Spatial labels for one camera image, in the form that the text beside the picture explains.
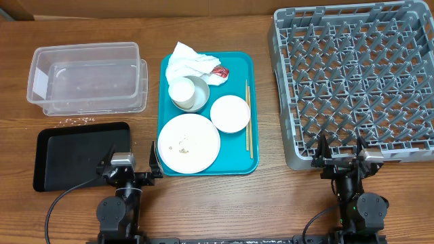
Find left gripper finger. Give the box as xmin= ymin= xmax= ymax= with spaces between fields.
xmin=98 ymin=144 xmax=116 ymax=167
xmin=149 ymin=141 xmax=163 ymax=174

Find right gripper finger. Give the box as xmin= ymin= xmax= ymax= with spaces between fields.
xmin=356 ymin=136 xmax=369 ymax=151
xmin=314 ymin=134 xmax=332 ymax=159

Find white napkin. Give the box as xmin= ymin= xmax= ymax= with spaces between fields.
xmin=165 ymin=42 xmax=229 ymax=86

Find red foil wrapper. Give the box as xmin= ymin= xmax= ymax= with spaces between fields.
xmin=212 ymin=65 xmax=229 ymax=78

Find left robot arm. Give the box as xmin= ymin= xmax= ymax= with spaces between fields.
xmin=96 ymin=144 xmax=163 ymax=243

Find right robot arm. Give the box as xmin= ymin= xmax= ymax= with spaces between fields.
xmin=302 ymin=134 xmax=389 ymax=244

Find grey dishwasher rack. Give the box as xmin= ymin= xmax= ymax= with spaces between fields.
xmin=269 ymin=1 xmax=433 ymax=170

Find clear plastic waste bin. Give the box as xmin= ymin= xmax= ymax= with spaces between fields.
xmin=26 ymin=42 xmax=149 ymax=116

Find large white plate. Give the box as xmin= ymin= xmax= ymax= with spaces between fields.
xmin=157 ymin=113 xmax=221 ymax=174

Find black plastic tray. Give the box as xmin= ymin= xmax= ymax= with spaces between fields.
xmin=33 ymin=122 xmax=131 ymax=192

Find scattered rice grains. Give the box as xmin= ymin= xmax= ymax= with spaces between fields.
xmin=54 ymin=117 xmax=95 ymax=128

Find white paper cup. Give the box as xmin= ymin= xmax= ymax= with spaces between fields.
xmin=168 ymin=77 xmax=195 ymax=109

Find grey bowl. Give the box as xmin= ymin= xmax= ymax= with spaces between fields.
xmin=171 ymin=76 xmax=210 ymax=113

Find teal serving tray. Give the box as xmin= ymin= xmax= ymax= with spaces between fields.
xmin=157 ymin=52 xmax=260 ymax=176

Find right wooden chopstick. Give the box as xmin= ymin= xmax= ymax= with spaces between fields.
xmin=247 ymin=85 xmax=254 ymax=159

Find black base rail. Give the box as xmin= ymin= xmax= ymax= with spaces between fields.
xmin=87 ymin=235 xmax=388 ymax=244

